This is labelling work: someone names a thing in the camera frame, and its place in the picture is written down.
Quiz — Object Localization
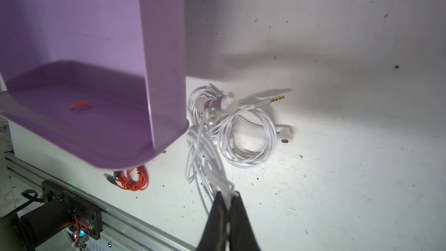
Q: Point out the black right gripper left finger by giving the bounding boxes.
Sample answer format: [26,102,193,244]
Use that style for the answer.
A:
[196,191,229,251]

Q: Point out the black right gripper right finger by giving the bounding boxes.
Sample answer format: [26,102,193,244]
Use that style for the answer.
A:
[228,194,261,251]

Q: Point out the white earphones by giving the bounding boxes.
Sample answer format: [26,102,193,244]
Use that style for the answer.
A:
[210,95,294,168]
[185,84,239,214]

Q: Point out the pink drawer knob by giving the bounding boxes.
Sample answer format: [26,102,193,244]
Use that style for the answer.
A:
[71,101,91,112]

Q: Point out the purple drawer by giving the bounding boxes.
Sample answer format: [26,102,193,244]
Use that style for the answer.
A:
[1,0,188,170]

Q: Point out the red earphones lower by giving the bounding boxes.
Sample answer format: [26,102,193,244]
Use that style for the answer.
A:
[103,166,149,192]

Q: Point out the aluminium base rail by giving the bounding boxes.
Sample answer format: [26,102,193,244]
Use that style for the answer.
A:
[1,152,194,251]

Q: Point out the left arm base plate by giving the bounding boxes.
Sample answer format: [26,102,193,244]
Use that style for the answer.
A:
[20,180,103,248]

